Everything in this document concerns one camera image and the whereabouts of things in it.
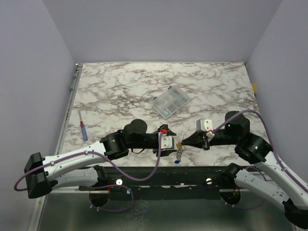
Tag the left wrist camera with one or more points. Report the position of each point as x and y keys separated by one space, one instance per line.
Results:
x=167 y=142

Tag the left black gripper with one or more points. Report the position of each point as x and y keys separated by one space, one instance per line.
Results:
x=169 y=131

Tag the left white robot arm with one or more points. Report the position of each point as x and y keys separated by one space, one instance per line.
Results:
x=44 y=174

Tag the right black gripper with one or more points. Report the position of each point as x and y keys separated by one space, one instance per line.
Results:
x=205 y=141

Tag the red blue screwdriver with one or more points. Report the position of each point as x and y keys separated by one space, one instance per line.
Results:
x=83 y=129

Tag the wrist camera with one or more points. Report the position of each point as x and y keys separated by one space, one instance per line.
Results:
x=204 y=125
x=167 y=142

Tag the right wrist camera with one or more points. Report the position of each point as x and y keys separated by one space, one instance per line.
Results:
x=204 y=125

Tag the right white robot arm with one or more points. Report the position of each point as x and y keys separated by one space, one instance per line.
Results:
x=289 y=192

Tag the clear plastic screw box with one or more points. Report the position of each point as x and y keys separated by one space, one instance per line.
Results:
x=170 y=101

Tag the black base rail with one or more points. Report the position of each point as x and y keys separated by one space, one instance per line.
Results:
x=168 y=183

